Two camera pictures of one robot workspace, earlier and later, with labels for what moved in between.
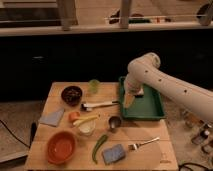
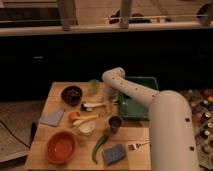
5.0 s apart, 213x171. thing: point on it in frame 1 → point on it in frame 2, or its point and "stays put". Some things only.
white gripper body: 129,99 → 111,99
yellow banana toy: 83,119 stays put
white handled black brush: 89,106 stays put
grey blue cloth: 52,118 stays put
